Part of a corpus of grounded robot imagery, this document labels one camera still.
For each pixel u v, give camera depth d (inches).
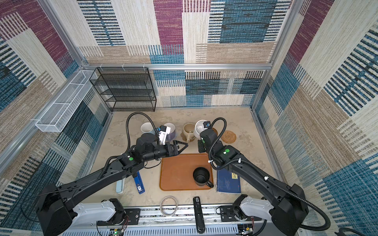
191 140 38.4
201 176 33.2
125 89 43.6
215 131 27.5
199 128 33.5
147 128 39.8
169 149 24.7
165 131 26.8
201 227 26.1
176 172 35.2
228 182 32.7
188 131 40.2
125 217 28.5
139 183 32.2
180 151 25.4
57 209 15.1
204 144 23.4
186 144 26.7
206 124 26.9
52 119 27.6
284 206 15.1
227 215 28.7
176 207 29.9
